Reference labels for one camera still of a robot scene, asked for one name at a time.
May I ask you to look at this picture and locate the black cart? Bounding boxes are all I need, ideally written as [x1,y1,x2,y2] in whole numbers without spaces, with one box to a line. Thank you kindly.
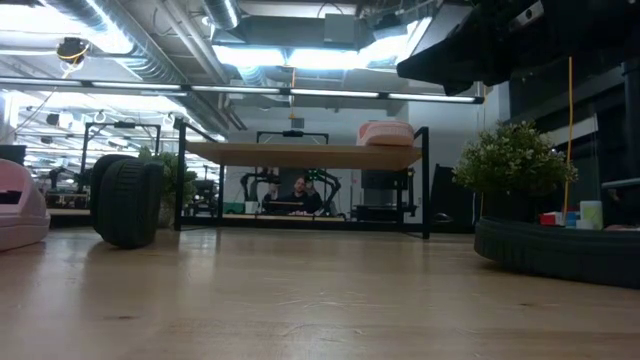
[351,167,417,224]

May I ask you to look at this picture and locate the yellow cable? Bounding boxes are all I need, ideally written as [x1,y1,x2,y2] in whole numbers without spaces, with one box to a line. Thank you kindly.
[562,56,575,217]

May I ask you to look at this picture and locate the pink slide sandal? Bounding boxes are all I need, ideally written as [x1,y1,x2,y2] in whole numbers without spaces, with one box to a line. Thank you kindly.
[355,119,416,148]
[0,158,52,253]

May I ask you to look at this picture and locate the black slide sandal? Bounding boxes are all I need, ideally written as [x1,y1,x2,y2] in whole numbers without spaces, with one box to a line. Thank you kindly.
[473,215,640,291]
[89,153,166,250]

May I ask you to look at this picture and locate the LED light bar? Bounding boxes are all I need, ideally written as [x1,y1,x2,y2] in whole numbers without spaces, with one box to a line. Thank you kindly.
[0,76,485,105]

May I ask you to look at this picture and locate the silver ventilation duct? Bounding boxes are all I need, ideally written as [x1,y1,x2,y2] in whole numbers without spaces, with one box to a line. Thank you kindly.
[39,0,236,136]
[202,0,242,31]

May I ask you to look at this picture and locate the wooden shelf with black frame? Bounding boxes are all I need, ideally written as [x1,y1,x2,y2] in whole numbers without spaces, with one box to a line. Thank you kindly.
[173,119,432,240]

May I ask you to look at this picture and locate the wooden-top grey workbench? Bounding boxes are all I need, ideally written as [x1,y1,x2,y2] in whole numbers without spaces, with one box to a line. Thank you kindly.
[219,212,351,224]

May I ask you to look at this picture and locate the person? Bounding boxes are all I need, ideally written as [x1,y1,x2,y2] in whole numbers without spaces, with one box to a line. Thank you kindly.
[261,175,324,216]

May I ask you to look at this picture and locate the small green potted plant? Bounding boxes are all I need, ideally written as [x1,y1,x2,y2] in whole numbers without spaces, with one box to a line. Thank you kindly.
[138,146,200,230]

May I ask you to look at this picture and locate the black panel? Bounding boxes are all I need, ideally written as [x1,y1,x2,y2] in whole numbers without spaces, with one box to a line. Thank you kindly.
[429,163,477,235]

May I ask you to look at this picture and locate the white-flowered potted plant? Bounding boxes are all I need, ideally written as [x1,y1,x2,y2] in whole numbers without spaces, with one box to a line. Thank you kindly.
[451,119,580,225]

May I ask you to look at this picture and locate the black aluminium rig frame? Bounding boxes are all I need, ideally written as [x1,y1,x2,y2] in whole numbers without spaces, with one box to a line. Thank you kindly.
[179,214,476,235]

